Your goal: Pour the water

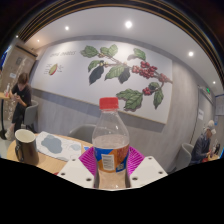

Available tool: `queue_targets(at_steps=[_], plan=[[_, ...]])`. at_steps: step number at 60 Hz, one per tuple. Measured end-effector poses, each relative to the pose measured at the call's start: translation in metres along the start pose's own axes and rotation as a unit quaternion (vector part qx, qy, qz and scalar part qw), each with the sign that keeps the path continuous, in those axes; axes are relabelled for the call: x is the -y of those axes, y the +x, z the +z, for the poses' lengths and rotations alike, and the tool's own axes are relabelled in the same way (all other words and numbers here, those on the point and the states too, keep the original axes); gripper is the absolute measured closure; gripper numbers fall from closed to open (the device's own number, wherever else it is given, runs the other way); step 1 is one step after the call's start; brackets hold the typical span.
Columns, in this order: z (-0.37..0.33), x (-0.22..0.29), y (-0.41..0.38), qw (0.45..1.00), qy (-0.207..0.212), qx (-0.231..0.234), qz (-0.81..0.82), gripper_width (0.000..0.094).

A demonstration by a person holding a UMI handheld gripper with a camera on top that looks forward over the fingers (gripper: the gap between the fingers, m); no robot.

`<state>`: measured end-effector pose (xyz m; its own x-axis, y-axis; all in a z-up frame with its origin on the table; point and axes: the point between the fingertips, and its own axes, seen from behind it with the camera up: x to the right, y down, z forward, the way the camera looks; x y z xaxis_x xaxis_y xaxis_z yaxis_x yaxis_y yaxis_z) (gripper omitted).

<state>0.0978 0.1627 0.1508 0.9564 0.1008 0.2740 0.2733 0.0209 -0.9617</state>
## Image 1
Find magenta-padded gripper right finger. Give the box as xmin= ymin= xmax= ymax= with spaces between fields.
xmin=125 ymin=145 xmax=169 ymax=190

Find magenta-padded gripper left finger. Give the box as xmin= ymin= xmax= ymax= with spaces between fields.
xmin=56 ymin=146 xmax=100 ymax=190

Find clear red-capped drink bottle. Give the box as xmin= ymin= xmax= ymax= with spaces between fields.
xmin=91 ymin=97 xmax=131 ymax=191

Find white paper sheet, grey print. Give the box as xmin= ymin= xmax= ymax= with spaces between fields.
xmin=35 ymin=131 xmax=83 ymax=163

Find dark mug with white inside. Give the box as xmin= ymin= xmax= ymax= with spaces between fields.
xmin=14 ymin=128 xmax=40 ymax=167

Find person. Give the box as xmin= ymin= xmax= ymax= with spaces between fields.
xmin=190 ymin=119 xmax=218 ymax=166
xmin=4 ymin=72 xmax=33 ymax=141

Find small clear bottle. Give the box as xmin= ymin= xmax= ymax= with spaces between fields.
xmin=4 ymin=83 xmax=11 ymax=98

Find round ceiling lights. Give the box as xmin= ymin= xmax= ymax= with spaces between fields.
xmin=35 ymin=20 xmax=218 ymax=85

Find white paper wall notice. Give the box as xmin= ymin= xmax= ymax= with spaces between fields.
xmin=197 ymin=108 xmax=205 ymax=121

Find coffee plant wall mural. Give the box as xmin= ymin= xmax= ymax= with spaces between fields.
xmin=30 ymin=39 xmax=174 ymax=125

